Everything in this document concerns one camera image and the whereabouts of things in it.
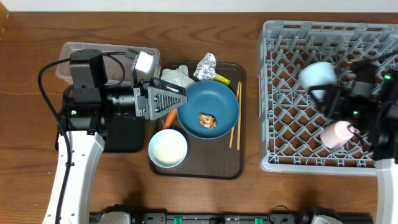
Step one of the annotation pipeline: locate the light blue rice bowl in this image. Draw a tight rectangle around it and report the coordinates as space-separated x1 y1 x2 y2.
148 129 188 169

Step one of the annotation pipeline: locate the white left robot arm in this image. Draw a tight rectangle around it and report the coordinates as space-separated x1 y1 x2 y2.
37 49 187 223

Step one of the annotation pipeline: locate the pink cup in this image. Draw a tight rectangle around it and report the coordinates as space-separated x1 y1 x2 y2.
320 121 355 149

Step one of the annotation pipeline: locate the grey dishwasher rack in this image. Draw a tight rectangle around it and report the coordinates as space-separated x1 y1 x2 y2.
257 21 397 176

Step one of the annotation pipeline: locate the black tray bin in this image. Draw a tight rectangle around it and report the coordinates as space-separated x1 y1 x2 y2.
58 85 145 152

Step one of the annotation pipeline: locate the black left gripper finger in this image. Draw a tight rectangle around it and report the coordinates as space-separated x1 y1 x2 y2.
147 86 187 120
150 77 185 95

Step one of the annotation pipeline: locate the wooden chopstick left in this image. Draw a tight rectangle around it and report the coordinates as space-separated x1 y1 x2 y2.
229 81 241 148

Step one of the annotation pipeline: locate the wooden chopstick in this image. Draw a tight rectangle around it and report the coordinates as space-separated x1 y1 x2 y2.
229 81 241 148
236 82 242 150

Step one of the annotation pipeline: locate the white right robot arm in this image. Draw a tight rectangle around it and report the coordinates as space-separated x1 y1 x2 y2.
299 60 397 223

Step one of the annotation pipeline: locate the brown serving tray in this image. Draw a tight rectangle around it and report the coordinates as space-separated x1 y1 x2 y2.
149 60 246 180

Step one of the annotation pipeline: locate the crumpled white napkin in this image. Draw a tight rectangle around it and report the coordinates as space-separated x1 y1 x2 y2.
160 65 196 88

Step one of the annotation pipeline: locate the dark blue plate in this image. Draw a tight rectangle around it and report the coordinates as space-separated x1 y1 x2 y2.
177 80 236 139

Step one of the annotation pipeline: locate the crumpled aluminium foil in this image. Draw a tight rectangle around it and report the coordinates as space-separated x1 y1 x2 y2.
193 52 216 80

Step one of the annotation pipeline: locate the brown food scrap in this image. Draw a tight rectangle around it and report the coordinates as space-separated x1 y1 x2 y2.
198 113 217 129

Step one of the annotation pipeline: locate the yellow snack wrapper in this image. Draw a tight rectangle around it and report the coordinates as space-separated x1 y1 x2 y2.
212 73 231 86

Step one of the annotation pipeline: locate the orange carrot piece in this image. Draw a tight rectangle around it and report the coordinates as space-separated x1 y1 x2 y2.
162 109 177 129

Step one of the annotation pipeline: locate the wooden chopstick right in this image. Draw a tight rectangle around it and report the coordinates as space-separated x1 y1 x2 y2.
236 82 242 150

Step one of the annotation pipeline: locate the clear plastic bin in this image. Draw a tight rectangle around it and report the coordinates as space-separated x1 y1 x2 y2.
55 42 161 95

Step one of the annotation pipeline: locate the light blue cup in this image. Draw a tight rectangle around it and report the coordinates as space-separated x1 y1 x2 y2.
298 62 338 91

